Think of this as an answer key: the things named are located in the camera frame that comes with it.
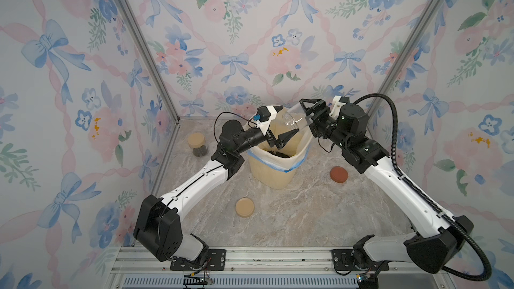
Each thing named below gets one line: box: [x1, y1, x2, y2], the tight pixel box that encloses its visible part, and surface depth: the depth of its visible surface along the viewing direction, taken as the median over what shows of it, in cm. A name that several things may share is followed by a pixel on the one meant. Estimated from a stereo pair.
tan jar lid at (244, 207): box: [234, 197, 255, 218], surface depth 88 cm
